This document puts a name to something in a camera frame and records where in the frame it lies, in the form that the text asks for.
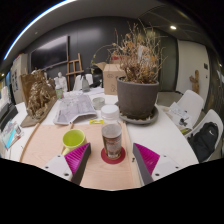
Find clear white-capped drink bottle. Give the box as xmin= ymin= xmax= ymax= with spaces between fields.
xmin=100 ymin=104 xmax=124 ymax=160

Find black flat box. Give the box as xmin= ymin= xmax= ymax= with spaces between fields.
xmin=0 ymin=103 xmax=19 ymax=131

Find grey plant pot saucer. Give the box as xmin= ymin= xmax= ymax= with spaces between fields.
xmin=114 ymin=101 xmax=160 ymax=126

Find white cabinet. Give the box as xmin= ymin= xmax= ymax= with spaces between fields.
xmin=9 ymin=53 xmax=29 ymax=105

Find black backpack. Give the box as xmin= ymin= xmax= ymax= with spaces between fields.
xmin=188 ymin=121 xmax=220 ymax=163

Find white chair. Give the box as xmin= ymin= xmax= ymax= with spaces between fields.
xmin=166 ymin=89 xmax=205 ymax=134
xmin=73 ymin=73 xmax=94 ymax=92
xmin=186 ymin=108 xmax=224 ymax=164

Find loose white papers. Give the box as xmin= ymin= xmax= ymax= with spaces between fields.
xmin=168 ymin=101 xmax=193 ymax=129

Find dried plant in grey pot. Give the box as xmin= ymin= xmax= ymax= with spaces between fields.
xmin=89 ymin=19 xmax=168 ymax=121

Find wooden easel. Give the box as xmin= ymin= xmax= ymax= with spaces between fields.
xmin=65 ymin=52 xmax=85 ymax=92

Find light plywood board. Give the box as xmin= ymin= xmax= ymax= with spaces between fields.
xmin=71 ymin=122 xmax=144 ymax=191
xmin=19 ymin=123 xmax=75 ymax=169

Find yellow sticky note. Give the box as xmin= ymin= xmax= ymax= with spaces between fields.
xmin=88 ymin=119 xmax=105 ymax=125

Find black appliance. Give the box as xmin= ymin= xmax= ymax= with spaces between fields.
xmin=89 ymin=64 xmax=105 ymax=88

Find wooden wall figure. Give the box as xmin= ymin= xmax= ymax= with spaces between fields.
xmin=188 ymin=69 xmax=200 ymax=95

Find small grey bowl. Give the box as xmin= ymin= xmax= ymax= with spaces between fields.
xmin=92 ymin=96 xmax=106 ymax=111

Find yellow-green mug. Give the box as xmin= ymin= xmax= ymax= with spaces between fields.
xmin=61 ymin=128 xmax=88 ymax=156

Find flat round red coaster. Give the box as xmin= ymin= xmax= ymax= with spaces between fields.
xmin=100 ymin=146 xmax=127 ymax=165

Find colourful booklet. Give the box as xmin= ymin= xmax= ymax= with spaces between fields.
xmin=0 ymin=119 xmax=25 ymax=151

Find black wall screen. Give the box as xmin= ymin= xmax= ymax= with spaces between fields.
xmin=30 ymin=35 xmax=70 ymax=72

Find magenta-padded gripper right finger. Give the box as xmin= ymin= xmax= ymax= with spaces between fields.
xmin=131 ymin=142 xmax=183 ymax=186

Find folded newspaper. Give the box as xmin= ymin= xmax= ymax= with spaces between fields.
xmin=53 ymin=93 xmax=98 ymax=126

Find small white plaster statue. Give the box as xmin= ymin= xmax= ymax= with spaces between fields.
xmin=54 ymin=71 xmax=69 ymax=93

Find brown carved sculpture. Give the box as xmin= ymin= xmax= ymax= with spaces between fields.
xmin=19 ymin=69 xmax=58 ymax=129

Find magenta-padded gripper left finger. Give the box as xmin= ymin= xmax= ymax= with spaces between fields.
xmin=42 ymin=142 xmax=92 ymax=186

